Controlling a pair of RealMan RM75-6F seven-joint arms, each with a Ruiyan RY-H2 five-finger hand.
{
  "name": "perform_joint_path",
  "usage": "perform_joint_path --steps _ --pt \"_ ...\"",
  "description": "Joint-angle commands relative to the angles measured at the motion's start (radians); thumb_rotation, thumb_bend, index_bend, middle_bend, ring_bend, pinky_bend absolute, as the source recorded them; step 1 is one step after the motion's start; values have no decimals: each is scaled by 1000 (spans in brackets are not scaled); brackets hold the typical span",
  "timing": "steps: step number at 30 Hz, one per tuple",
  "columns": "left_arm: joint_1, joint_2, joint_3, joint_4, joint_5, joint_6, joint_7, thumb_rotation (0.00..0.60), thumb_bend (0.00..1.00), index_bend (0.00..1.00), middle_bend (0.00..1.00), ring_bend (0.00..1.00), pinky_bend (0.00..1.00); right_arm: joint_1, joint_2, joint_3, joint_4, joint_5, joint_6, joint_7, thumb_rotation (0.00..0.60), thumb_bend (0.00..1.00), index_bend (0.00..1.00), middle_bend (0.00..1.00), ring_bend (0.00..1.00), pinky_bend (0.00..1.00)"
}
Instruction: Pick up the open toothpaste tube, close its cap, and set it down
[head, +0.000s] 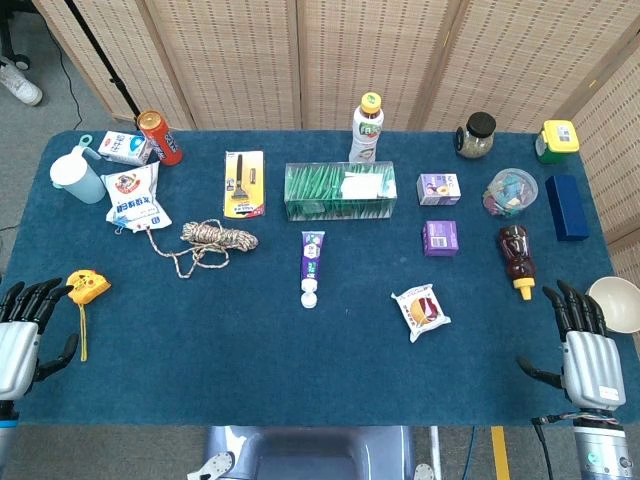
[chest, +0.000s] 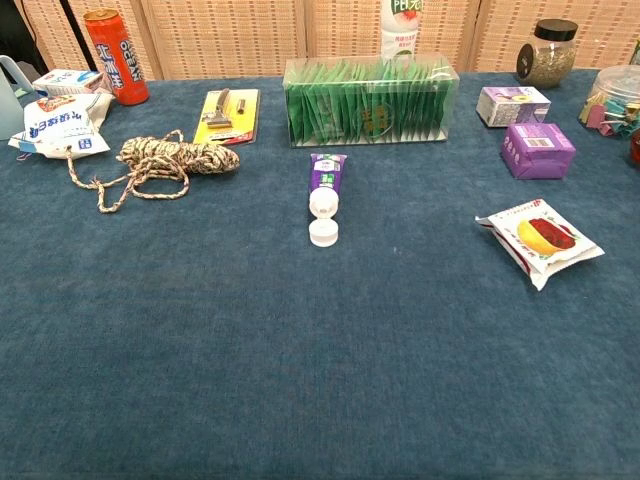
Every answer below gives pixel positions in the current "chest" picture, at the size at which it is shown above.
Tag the bamboo folding screen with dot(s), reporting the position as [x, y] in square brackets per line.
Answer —
[225, 40]

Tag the clear tub of binder clips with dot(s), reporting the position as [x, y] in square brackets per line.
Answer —
[615, 95]

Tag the razor in yellow blister pack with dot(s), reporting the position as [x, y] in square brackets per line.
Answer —
[245, 120]

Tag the purple white carton box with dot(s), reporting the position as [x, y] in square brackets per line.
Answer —
[510, 107]

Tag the blue tablecloth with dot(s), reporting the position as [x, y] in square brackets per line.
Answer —
[300, 350]

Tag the white blue-print powder bag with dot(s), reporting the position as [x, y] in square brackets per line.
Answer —
[55, 125]

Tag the white snack packet red fruit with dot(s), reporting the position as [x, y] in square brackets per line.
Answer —
[545, 240]

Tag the small purple white-capped bottle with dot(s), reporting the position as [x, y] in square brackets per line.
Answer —
[327, 170]

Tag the purple wrapped pack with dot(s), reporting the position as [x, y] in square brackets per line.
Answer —
[537, 150]

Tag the clear box of green teabags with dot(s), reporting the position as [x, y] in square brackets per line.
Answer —
[370, 110]

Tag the glass jar black lid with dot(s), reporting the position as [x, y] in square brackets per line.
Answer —
[547, 65]

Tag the red soda can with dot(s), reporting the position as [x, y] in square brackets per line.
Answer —
[117, 65]

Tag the white green drink bottle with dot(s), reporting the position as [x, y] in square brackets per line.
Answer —
[400, 30]

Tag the person in dark clothes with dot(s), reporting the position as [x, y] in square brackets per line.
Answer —
[15, 30]

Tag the brown syrup bottle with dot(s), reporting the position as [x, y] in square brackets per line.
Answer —
[636, 150]

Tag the white blue milk carton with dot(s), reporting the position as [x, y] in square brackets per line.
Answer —
[65, 81]

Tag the light blue plastic pitcher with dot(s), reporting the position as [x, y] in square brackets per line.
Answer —
[10, 110]

